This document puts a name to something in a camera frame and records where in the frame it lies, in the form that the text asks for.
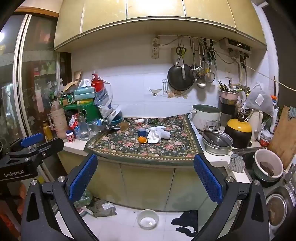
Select yellow oil bottle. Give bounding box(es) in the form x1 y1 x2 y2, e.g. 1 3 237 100
43 120 54 142

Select power cable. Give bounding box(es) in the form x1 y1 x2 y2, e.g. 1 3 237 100
158 37 181 46

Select clear water bottle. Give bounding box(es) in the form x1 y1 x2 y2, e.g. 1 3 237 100
77 116 90 141

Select white bottle orange cap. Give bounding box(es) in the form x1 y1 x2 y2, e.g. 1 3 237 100
269 95 279 133

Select pink utensil holder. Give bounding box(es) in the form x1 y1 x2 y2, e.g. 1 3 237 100
218 80 241 101

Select black and yellow pot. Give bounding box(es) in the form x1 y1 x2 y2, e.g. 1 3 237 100
224 118 252 149

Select red snack packet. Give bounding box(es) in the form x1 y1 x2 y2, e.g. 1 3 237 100
68 114 79 128

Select floral tablecloth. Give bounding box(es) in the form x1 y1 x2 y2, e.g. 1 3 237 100
84 115 205 161

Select black wok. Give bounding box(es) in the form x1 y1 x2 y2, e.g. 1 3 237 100
167 65 195 91

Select grey dish rag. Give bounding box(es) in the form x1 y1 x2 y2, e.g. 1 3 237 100
228 153 245 174

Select yellowish rope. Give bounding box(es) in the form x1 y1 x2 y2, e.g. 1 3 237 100
245 64 296 91

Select blue bowl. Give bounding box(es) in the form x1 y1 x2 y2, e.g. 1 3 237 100
107 105 123 125

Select green basin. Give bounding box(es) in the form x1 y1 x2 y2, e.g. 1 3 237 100
252 162 283 189

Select white power strip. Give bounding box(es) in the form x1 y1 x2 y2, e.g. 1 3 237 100
151 38 160 59

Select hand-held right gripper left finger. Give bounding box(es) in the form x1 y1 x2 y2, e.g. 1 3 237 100
20 153 100 241

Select wooden cutting board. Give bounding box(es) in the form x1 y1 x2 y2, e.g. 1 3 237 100
267 105 296 170

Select mesh strainer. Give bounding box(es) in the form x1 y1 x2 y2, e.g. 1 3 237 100
205 70 216 83

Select grey cloth bag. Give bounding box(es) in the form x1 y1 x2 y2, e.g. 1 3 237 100
244 83 275 116

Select glass tumbler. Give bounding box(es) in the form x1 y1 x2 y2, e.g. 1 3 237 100
88 123 100 138

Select grey water heater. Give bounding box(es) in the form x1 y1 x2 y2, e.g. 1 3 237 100
219 37 252 55

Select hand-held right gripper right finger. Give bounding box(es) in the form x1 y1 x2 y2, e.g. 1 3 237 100
191 153 271 241

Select teal tissue pack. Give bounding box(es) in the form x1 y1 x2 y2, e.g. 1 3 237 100
74 79 97 101

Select grey bag white label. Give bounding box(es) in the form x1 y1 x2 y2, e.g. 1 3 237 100
89 199 117 218

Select white thermos jug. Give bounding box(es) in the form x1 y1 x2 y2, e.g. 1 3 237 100
246 110 263 141

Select yellow-handled scissors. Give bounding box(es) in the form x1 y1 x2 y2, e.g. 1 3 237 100
176 46 188 67

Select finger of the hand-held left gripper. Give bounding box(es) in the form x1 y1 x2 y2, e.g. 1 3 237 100
9 137 65 163
5 133 46 153

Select white plastic basin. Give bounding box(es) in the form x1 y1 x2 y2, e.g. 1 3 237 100
253 148 284 179

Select metal steamer pot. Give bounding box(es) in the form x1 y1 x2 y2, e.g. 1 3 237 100
202 130 233 156

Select red lidded jar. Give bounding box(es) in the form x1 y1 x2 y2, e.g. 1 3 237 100
259 130 274 147

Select row of spice jars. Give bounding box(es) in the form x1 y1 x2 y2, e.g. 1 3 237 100
56 91 75 106

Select black-handled scissors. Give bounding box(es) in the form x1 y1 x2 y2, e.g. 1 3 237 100
208 39 218 70

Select metal ladle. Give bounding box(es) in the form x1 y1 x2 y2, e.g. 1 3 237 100
196 42 207 89

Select red bottle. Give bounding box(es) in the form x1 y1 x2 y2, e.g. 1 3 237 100
91 71 105 93

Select white bowl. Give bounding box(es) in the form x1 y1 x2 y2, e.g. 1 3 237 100
136 209 159 230

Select yellow wall cabinet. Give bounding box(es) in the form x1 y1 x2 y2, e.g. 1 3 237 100
54 0 267 52

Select green plastic bag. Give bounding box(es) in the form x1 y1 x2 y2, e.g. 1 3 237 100
73 189 93 208

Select white rice cooker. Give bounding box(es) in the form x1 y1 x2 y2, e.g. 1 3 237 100
190 104 222 135

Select white tissue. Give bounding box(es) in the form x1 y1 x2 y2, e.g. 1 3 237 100
147 128 170 143

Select brown paper bag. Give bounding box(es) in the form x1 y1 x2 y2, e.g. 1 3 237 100
62 70 83 93

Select steel sink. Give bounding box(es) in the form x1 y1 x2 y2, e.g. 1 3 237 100
231 146 296 234

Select water pipes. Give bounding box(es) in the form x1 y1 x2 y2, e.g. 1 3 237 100
238 53 250 87

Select dark cloth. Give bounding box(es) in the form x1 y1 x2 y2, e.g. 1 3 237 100
171 210 199 237

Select clear plastic bag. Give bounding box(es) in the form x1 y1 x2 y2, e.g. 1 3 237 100
94 87 114 119

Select green plastic stool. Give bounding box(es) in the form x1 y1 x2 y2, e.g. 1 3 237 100
63 103 102 124

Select glass sliding door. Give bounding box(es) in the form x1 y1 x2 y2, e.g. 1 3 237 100
0 13 60 149

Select white plastic sheet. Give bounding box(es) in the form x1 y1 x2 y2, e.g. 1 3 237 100
187 115 206 152

